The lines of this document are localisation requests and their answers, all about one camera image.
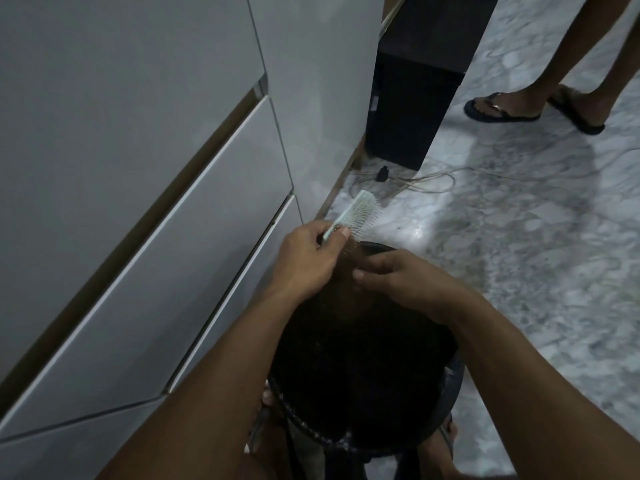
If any person's right hand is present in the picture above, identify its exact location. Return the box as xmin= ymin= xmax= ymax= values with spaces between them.
xmin=352 ymin=250 xmax=476 ymax=325

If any person's left hand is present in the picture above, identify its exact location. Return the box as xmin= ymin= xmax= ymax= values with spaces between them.
xmin=269 ymin=219 xmax=351 ymax=303

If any large brown hair clump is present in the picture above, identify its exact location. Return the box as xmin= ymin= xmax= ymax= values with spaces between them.
xmin=332 ymin=237 xmax=401 ymax=335

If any light blue hairbrush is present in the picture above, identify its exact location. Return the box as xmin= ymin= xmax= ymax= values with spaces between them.
xmin=317 ymin=189 xmax=384 ymax=245

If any black mesh waste basket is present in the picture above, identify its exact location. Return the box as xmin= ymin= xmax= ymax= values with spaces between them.
xmin=267 ymin=240 xmax=465 ymax=455

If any person's right forearm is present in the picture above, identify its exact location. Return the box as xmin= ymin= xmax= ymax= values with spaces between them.
xmin=455 ymin=294 xmax=640 ymax=480

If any person's left forearm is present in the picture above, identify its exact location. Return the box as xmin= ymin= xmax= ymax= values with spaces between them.
xmin=97 ymin=289 xmax=296 ymax=480

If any person's black sandal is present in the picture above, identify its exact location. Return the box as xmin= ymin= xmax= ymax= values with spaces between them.
xmin=439 ymin=414 xmax=457 ymax=457
xmin=247 ymin=407 xmax=274 ymax=453

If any person's right leg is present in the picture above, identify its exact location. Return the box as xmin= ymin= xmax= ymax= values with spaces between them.
xmin=419 ymin=417 xmax=459 ymax=480

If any person's leg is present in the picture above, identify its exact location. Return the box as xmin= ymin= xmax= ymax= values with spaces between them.
xmin=419 ymin=417 xmax=459 ymax=480
xmin=247 ymin=389 xmax=292 ymax=480

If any person's left leg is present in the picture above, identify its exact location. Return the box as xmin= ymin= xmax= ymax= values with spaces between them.
xmin=247 ymin=389 xmax=292 ymax=480

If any white drawer cabinet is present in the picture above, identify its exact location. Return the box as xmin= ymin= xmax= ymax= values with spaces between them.
xmin=0 ymin=0 xmax=389 ymax=480

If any black speaker box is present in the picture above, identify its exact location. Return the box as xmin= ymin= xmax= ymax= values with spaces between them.
xmin=365 ymin=0 xmax=501 ymax=171

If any white floor cable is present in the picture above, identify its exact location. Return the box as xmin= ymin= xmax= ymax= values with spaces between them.
xmin=349 ymin=147 xmax=640 ymax=201

